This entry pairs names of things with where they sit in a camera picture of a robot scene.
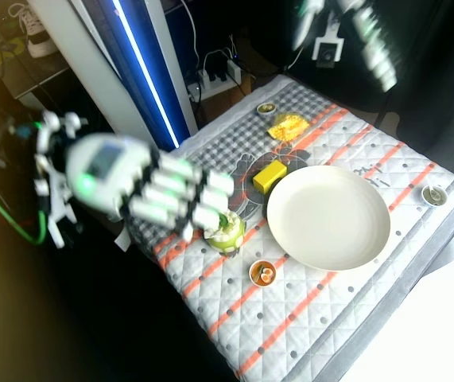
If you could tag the white quilt label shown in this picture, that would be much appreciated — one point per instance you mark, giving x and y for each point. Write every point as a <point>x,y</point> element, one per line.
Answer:
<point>122,240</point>

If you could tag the yellow snack bag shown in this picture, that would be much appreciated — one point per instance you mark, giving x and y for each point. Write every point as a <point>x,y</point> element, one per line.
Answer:
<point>288,125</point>

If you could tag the green white toy vegetable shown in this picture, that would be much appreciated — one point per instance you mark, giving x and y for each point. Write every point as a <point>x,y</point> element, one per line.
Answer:
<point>228,235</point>

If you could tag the white and black shoe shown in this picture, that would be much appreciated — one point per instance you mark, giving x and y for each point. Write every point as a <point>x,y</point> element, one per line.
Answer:
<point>36,33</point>

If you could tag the small cup with green food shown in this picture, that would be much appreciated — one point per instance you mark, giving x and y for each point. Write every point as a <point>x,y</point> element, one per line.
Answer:
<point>266,108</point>

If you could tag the small cup with spoon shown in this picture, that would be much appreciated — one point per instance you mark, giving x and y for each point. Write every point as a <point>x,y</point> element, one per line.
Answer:
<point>434,195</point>

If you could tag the cream round plate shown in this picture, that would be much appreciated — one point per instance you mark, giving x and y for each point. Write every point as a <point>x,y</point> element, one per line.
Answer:
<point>328,218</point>

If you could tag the small cup with orange food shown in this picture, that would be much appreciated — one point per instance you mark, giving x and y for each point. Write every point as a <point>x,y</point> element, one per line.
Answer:
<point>262,273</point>

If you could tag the grey quilt with orange stripes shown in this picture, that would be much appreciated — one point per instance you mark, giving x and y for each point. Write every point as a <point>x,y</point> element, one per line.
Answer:
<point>290,318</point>

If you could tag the white power strip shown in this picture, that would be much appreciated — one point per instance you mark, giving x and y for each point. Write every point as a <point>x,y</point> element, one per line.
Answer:
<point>215,80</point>

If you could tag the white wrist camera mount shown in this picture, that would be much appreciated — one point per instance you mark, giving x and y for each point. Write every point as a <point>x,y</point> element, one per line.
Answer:
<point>327,51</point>

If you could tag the white pillar with blue light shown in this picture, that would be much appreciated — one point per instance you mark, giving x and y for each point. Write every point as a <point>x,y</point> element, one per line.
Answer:
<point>131,67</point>

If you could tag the yellow block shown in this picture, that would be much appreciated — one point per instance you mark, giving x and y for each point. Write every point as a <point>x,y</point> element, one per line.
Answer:
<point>269,176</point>

